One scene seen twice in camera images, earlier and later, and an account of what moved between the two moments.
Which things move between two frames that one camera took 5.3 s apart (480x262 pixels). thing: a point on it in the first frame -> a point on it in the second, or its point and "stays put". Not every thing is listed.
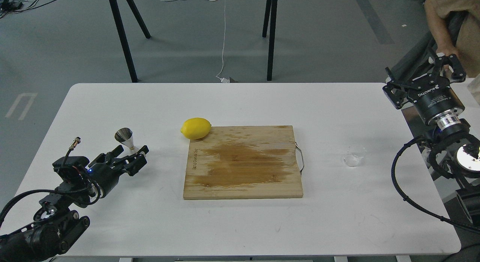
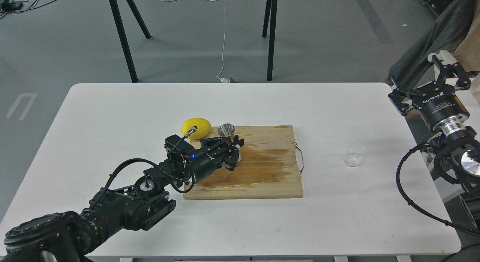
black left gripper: x=105 y=176 -> x=203 y=163
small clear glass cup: x=355 y=153 stays put
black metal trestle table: x=270 y=17 stays put
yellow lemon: x=195 y=128 stays put
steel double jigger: x=124 y=135 -> x=227 y=131
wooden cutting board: x=243 y=162 stays put
